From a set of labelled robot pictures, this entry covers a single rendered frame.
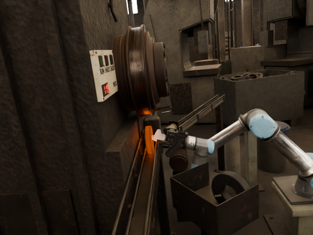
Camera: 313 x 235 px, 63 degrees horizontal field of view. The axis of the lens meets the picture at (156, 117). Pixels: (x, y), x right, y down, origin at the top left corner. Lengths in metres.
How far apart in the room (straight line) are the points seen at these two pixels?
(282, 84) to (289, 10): 1.40
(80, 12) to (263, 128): 0.98
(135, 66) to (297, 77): 3.00
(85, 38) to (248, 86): 2.80
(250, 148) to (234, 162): 0.18
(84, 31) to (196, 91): 3.23
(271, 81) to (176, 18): 1.62
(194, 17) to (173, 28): 0.35
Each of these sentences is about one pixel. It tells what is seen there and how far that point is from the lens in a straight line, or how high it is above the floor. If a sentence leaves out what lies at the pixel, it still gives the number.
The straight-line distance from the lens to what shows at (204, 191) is 1.16.
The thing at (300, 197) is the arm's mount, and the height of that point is 0.32.
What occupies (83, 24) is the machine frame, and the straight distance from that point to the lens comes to 0.93.
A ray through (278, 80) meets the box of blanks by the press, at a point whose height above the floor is 0.67.
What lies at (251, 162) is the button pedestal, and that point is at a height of 0.25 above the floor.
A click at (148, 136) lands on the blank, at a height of 0.78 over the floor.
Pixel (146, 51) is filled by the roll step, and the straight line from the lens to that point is 1.19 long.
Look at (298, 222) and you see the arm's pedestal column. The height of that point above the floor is 0.17.
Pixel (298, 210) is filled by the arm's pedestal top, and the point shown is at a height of 0.30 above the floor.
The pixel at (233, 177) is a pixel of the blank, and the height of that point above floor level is 0.75.
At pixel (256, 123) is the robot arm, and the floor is 0.81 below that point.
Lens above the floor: 1.21
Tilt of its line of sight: 14 degrees down
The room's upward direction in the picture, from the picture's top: 6 degrees counter-clockwise
